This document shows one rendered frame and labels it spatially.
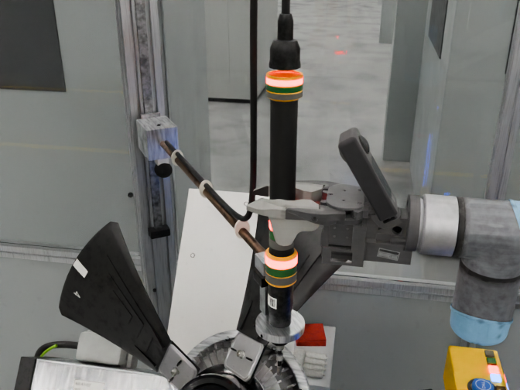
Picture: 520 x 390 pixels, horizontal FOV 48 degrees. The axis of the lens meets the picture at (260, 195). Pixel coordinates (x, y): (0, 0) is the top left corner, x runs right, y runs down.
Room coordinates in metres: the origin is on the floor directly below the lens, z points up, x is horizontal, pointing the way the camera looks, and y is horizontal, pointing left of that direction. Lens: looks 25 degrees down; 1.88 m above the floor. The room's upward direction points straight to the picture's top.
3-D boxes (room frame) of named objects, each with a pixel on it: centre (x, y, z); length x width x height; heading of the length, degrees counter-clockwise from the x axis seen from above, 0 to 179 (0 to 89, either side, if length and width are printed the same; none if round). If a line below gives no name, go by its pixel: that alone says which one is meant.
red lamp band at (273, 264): (0.67, -0.03, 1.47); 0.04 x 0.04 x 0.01
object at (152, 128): (1.24, 0.23, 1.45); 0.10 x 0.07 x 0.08; 25
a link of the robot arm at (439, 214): (0.64, -0.22, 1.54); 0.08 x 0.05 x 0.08; 170
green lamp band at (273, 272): (0.67, -0.03, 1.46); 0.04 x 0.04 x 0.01
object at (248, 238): (0.95, 0.10, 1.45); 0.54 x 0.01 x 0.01; 25
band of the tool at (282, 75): (0.67, -0.03, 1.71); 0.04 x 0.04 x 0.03
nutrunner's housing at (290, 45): (0.67, -0.03, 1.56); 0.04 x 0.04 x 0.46
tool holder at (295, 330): (0.68, -0.02, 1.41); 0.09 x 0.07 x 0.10; 25
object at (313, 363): (1.16, -0.10, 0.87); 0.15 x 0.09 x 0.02; 77
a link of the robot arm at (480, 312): (0.64, -0.30, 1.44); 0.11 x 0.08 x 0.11; 157
